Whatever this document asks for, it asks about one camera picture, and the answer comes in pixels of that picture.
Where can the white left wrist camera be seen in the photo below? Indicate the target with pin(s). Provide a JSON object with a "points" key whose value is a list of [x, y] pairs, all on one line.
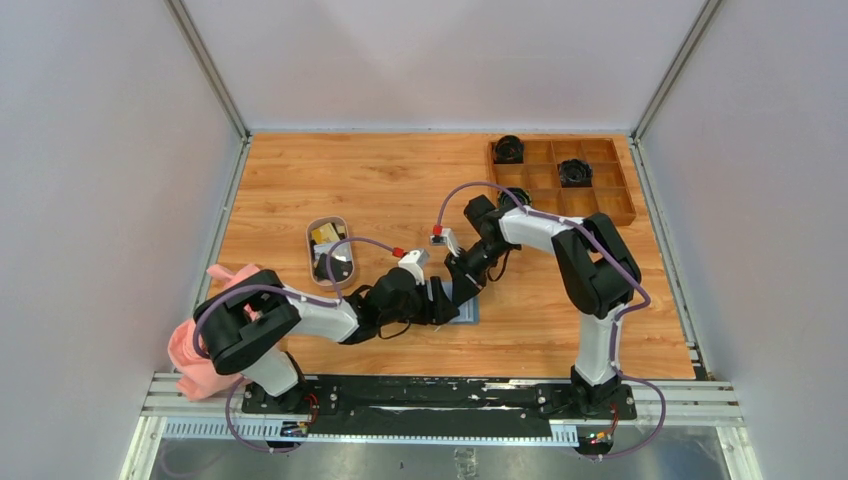
{"points": [[414, 262]]}

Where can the black rosette top left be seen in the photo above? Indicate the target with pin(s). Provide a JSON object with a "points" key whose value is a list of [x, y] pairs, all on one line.
{"points": [[508, 150]]}

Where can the blue leather card holder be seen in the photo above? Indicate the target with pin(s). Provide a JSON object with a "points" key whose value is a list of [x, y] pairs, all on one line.
{"points": [[468, 313]]}

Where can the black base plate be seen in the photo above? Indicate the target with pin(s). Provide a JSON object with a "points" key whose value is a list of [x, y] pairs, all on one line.
{"points": [[414, 406]]}

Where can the black rosette middle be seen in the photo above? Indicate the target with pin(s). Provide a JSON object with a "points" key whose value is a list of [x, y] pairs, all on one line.
{"points": [[575, 173]]}

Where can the black VIP card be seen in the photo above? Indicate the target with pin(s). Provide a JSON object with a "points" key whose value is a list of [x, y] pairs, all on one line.
{"points": [[326, 266]]}

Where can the aluminium frame rail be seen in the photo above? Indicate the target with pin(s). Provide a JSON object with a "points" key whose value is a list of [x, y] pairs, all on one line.
{"points": [[675, 403]]}

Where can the pink cloth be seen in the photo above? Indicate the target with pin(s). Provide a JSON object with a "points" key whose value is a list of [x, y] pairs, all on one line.
{"points": [[199, 380]]}

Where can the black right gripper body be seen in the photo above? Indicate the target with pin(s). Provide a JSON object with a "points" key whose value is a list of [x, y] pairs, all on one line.
{"points": [[478, 260]]}

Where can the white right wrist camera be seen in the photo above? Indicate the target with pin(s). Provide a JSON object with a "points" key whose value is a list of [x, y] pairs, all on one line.
{"points": [[445, 237]]}

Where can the wooden compartment tray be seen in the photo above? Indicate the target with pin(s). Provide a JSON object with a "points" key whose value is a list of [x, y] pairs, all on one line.
{"points": [[538, 175]]}

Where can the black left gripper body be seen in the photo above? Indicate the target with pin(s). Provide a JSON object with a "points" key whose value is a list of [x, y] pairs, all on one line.
{"points": [[417, 308]]}

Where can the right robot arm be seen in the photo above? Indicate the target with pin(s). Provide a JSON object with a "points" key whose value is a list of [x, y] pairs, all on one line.
{"points": [[600, 277]]}

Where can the gold card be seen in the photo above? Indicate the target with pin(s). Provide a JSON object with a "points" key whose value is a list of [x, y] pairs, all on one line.
{"points": [[326, 233]]}

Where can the silver card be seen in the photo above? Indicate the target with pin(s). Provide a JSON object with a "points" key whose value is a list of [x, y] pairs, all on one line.
{"points": [[342, 252]]}

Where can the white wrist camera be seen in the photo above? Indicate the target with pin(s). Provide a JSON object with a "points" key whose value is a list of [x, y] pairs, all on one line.
{"points": [[414, 262], [445, 237]]}

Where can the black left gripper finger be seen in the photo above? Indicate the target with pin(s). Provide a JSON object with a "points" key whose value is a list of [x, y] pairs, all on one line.
{"points": [[442, 310], [440, 291]]}

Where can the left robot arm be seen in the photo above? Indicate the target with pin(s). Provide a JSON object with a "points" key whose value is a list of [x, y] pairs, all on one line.
{"points": [[239, 329]]}

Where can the black blue rosette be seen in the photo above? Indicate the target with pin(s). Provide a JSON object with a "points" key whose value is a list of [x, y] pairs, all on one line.
{"points": [[514, 196]]}

